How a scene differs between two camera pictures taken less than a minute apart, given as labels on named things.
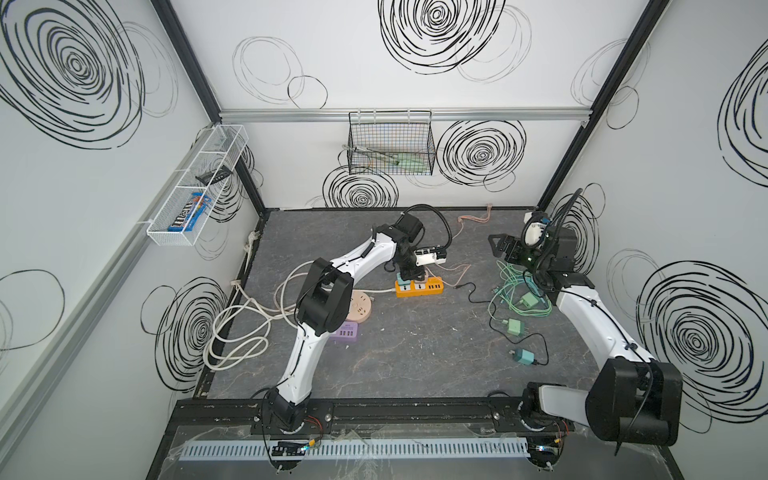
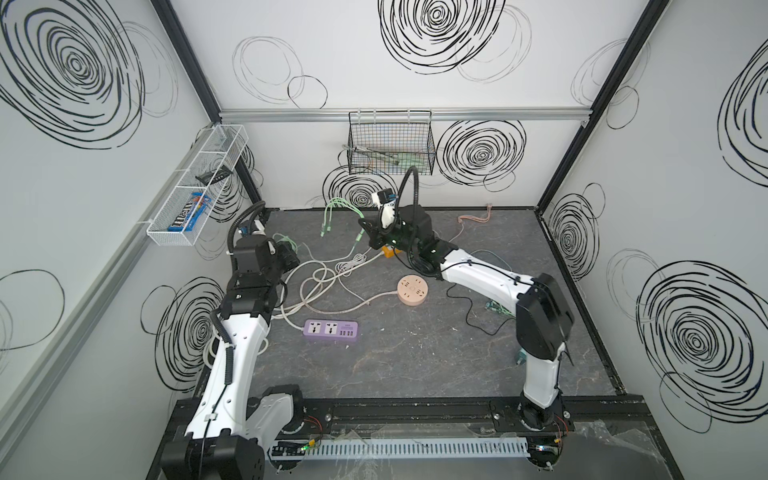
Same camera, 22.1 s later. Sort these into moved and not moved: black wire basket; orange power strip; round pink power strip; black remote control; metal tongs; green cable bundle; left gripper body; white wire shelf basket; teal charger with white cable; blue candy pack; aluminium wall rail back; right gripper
Moved: teal charger with white cable; green cable bundle; round pink power strip; left gripper body; orange power strip; right gripper
Not moved: black wire basket; black remote control; blue candy pack; white wire shelf basket; metal tongs; aluminium wall rail back
